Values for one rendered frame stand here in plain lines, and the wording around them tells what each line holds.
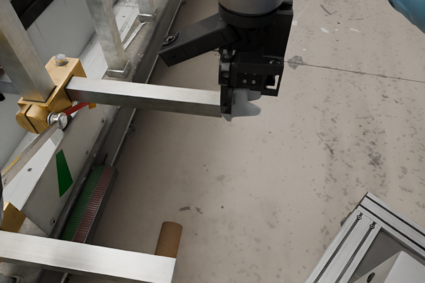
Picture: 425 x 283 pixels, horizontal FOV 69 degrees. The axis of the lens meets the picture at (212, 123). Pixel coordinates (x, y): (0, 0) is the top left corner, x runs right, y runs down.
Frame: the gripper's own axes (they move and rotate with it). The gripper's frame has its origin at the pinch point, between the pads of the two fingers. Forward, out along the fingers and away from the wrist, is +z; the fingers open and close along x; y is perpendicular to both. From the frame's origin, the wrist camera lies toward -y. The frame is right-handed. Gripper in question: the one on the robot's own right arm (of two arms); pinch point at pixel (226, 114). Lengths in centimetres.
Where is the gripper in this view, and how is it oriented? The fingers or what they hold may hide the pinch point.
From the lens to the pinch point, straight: 51.0
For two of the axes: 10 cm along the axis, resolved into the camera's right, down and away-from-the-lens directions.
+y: 9.9, 1.1, -1.0
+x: 1.5, -7.6, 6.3
